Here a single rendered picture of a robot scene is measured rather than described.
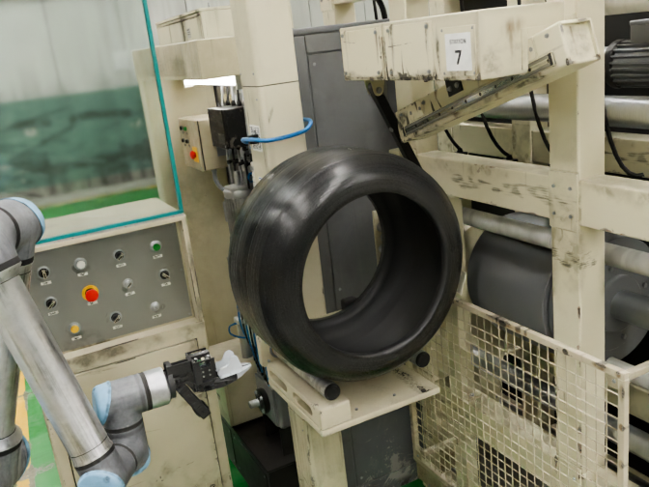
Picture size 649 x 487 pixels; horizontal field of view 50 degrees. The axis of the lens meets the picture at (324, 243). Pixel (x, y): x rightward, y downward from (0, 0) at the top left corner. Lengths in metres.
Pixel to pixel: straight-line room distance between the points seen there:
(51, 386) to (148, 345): 0.87
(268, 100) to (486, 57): 0.67
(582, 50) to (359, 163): 0.54
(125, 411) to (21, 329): 0.31
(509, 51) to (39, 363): 1.18
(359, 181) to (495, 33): 0.44
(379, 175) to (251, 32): 0.56
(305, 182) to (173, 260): 0.85
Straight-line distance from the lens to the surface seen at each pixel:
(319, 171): 1.65
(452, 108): 1.87
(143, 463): 1.75
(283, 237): 1.60
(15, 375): 1.78
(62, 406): 1.56
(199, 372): 1.70
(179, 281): 2.40
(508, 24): 1.61
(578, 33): 1.62
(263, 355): 2.09
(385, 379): 2.06
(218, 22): 5.36
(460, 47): 1.60
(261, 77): 1.97
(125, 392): 1.67
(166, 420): 2.50
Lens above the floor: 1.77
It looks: 16 degrees down
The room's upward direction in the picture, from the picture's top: 7 degrees counter-clockwise
